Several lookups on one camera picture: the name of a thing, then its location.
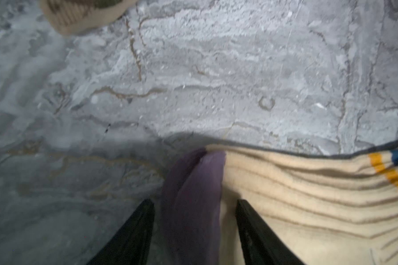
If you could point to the beige argyle sock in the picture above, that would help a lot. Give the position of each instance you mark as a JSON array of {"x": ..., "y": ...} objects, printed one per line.
[{"x": 74, "y": 17}]

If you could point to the cream purple sock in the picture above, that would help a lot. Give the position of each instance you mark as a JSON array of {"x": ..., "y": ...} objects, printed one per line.
[{"x": 325, "y": 211}]

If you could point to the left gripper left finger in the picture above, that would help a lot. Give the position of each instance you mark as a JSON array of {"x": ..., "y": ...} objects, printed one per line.
[{"x": 131, "y": 243}]

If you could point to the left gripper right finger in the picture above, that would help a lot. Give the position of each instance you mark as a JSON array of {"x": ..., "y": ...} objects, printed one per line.
[{"x": 260, "y": 245}]

